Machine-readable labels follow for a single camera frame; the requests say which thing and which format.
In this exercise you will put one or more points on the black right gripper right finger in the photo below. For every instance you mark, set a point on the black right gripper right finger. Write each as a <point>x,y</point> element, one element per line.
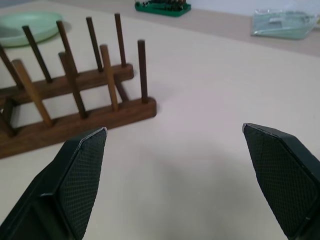
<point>282,180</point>

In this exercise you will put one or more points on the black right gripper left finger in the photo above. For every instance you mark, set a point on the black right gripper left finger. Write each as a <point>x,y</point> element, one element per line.
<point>75,180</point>

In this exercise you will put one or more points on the wooden dish rack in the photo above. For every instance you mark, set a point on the wooden dish rack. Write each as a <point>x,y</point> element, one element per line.
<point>75,100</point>

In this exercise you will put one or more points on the clear plastic bag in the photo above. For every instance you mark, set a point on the clear plastic bag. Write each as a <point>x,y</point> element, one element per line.
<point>282,23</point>

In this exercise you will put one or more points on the green plate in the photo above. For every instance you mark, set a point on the green plate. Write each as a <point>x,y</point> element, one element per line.
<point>27,28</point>

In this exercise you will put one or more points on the green tray with dark items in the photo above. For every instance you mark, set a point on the green tray with dark items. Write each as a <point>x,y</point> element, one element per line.
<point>163,8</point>

